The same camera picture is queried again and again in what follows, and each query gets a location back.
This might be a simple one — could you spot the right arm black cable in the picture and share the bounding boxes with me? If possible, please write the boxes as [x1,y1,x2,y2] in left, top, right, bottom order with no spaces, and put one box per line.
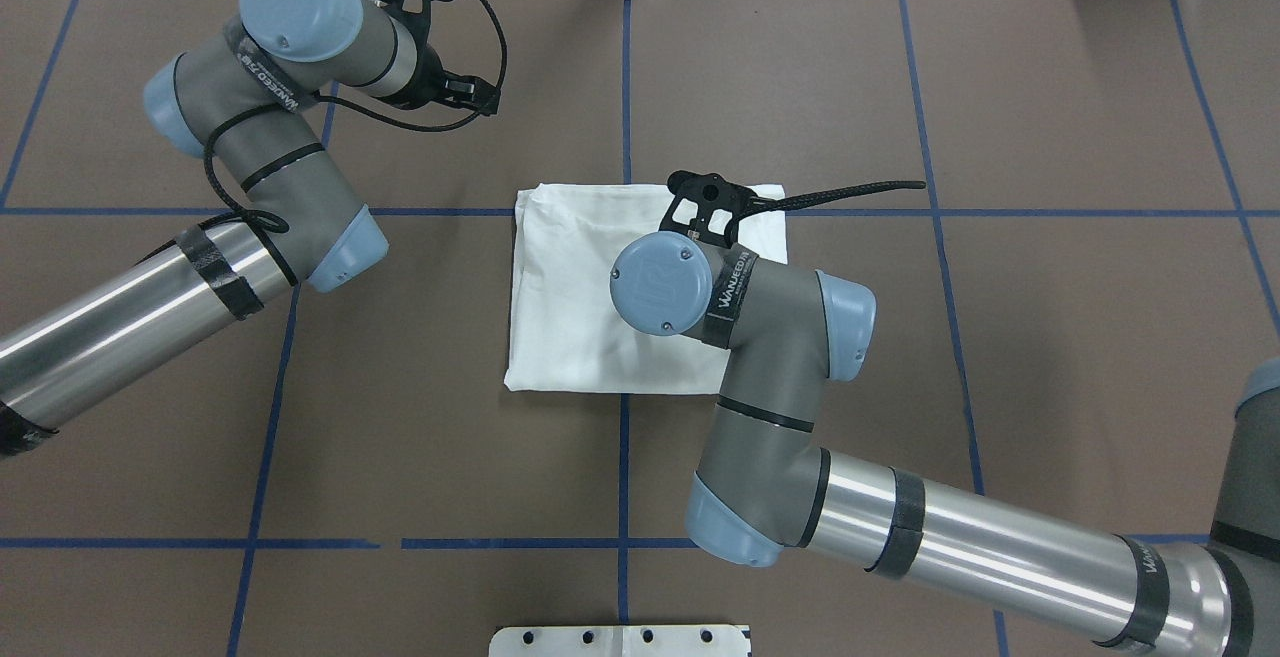
[760,179,928,214]

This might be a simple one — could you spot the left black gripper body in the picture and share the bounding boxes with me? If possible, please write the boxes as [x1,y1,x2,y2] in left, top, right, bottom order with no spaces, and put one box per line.
[396,42,447,110]

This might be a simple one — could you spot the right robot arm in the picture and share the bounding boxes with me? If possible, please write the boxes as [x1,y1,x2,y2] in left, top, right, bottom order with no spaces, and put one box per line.
[611,231,1279,656]

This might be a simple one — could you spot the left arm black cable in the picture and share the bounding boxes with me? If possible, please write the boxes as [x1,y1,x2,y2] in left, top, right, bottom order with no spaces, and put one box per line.
[204,0,509,238]

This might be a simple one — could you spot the white printed t-shirt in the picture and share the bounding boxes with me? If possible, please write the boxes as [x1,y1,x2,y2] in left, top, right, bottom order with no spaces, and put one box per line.
[504,184,728,394]

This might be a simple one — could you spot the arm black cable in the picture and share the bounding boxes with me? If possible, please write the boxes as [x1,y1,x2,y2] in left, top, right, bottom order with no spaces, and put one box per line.
[760,179,928,214]
[204,0,509,238]

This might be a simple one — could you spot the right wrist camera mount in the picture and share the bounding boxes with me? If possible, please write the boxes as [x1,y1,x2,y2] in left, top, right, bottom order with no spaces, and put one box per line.
[658,170,780,248]

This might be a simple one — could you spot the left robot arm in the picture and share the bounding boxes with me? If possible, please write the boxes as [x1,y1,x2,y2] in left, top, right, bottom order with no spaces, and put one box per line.
[3,0,509,458]

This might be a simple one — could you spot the white camera pole with base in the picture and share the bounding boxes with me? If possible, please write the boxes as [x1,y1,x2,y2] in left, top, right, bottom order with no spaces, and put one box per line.
[488,622,753,656]

